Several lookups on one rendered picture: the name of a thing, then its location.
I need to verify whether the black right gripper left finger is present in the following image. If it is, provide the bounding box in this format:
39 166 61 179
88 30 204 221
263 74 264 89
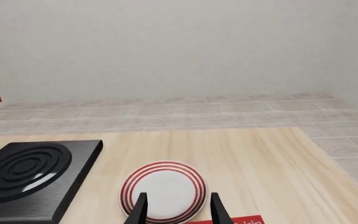
124 192 148 224

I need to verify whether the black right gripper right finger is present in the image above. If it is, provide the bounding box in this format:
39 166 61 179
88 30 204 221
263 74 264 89
210 192 236 224

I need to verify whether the white plate with red rings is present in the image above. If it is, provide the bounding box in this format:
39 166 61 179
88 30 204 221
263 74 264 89
119 161 209 224

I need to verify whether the flat black stove plate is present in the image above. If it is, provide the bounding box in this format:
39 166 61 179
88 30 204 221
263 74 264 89
0 139 104 222

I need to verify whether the red printed food box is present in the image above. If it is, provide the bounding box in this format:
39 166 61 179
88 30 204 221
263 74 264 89
187 214 266 224

